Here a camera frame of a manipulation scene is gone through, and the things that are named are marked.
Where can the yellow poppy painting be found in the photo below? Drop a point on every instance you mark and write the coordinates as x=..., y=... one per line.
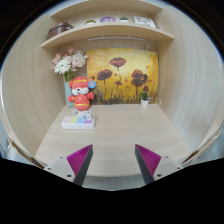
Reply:
x=126, y=71

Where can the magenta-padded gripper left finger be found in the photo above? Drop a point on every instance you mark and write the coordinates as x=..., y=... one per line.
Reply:
x=78, y=160

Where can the pink and white flower bouquet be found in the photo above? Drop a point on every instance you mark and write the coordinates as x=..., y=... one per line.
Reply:
x=68, y=61

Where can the plain white plug block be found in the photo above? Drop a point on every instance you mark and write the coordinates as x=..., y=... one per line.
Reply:
x=78, y=114

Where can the white light bar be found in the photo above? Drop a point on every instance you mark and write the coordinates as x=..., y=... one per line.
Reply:
x=116, y=38

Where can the small potted plant white pot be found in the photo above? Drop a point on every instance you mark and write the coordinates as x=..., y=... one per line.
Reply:
x=144, y=101

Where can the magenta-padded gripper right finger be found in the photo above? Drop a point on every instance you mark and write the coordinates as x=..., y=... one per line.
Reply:
x=150, y=160

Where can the pastel multicolour power strip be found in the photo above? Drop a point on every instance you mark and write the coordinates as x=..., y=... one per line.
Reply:
x=75, y=122

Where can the red plush mouse toy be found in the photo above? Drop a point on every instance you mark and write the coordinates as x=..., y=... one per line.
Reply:
x=81, y=96

